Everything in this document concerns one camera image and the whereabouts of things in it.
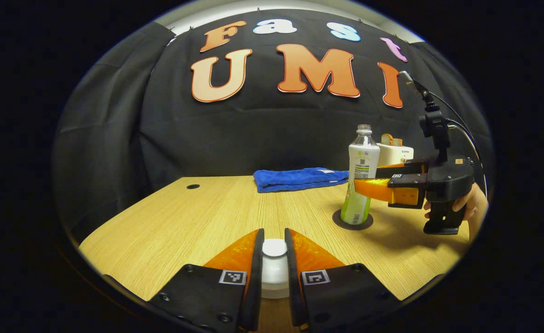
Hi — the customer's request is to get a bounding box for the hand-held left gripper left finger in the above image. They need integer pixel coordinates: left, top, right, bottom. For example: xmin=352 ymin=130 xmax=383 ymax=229
xmin=148 ymin=228 xmax=266 ymax=333

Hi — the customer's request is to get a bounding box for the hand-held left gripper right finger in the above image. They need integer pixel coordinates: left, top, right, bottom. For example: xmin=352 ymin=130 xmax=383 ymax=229
xmin=284 ymin=228 xmax=401 ymax=333

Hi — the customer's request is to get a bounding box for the clear water bottle white label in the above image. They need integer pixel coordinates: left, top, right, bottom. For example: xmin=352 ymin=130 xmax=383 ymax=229
xmin=340 ymin=124 xmax=381 ymax=225

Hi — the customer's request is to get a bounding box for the dark brown round coaster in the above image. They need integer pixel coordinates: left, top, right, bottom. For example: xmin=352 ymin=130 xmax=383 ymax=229
xmin=332 ymin=209 xmax=374 ymax=231

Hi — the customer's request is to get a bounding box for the cream toaster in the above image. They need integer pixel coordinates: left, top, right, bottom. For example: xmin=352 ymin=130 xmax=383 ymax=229
xmin=377 ymin=142 xmax=414 ymax=168

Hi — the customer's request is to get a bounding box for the blue folded towel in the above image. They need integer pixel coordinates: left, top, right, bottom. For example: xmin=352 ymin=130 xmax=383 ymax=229
xmin=253 ymin=167 xmax=350 ymax=193

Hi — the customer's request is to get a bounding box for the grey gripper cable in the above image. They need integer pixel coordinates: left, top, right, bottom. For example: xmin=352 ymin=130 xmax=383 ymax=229
xmin=447 ymin=121 xmax=482 ymax=162

